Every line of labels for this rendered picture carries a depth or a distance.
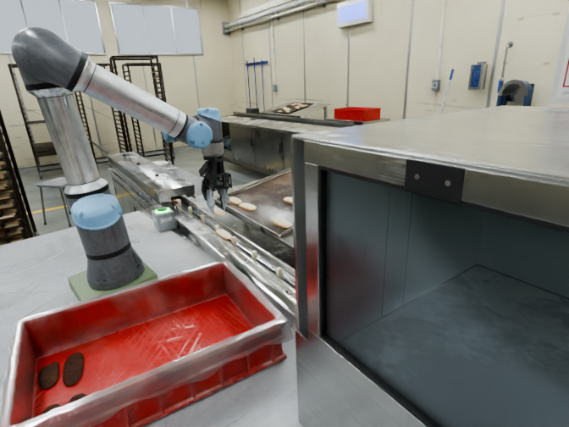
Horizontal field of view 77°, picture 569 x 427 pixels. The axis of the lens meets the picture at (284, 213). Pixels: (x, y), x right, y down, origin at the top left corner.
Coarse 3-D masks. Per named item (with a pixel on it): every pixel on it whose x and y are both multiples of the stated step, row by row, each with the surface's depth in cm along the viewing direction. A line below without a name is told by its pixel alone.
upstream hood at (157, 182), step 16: (112, 160) 246; (128, 160) 235; (144, 160) 233; (128, 176) 212; (144, 176) 191; (160, 176) 190; (176, 176) 188; (160, 192) 163; (176, 192) 168; (192, 192) 172
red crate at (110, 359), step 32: (160, 320) 88; (192, 320) 88; (224, 320) 87; (64, 352) 79; (96, 352) 78; (128, 352) 78; (160, 352) 78; (256, 352) 70; (96, 384) 70; (192, 384) 64; (224, 384) 68; (32, 416) 64; (128, 416) 59; (160, 416) 62
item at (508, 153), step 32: (352, 128) 48; (384, 128) 46; (416, 128) 45; (448, 128) 44; (480, 128) 43; (512, 128) 42; (544, 128) 41; (320, 160) 40; (352, 160) 36; (384, 160) 32; (416, 160) 30; (448, 160) 28; (480, 160) 27; (512, 160) 27; (544, 160) 26; (320, 192) 41; (416, 192) 30; (448, 192) 28; (480, 192) 26; (512, 192) 24; (544, 192) 22; (320, 224) 43; (544, 224) 23; (320, 256) 44; (320, 288) 46; (320, 320) 48; (320, 352) 49; (320, 384) 52; (352, 384) 45; (320, 416) 54; (352, 416) 47; (384, 416) 41; (416, 416) 37
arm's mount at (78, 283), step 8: (144, 264) 108; (80, 272) 107; (144, 272) 104; (152, 272) 103; (72, 280) 103; (80, 280) 102; (136, 280) 100; (144, 280) 100; (72, 288) 102; (80, 288) 99; (88, 288) 98; (120, 288) 97; (80, 296) 95; (88, 296) 95; (96, 296) 95
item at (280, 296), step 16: (144, 192) 184; (176, 208) 157; (192, 224) 139; (192, 240) 134; (208, 240) 124; (224, 256) 112; (240, 256) 111; (240, 272) 102; (256, 272) 101; (272, 288) 93; (288, 304) 86
